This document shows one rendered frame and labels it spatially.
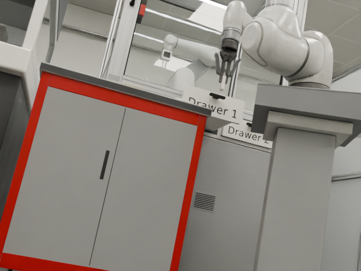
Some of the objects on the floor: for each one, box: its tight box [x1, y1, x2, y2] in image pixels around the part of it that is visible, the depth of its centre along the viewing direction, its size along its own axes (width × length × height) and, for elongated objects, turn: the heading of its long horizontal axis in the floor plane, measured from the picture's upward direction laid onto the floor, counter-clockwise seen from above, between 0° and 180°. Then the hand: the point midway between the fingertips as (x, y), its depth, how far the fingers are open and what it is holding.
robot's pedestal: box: [253, 111, 353, 271], centre depth 154 cm, size 30×30×76 cm
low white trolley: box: [0, 61, 212, 271], centre depth 174 cm, size 58×62×76 cm
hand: (222, 83), depth 202 cm, fingers closed
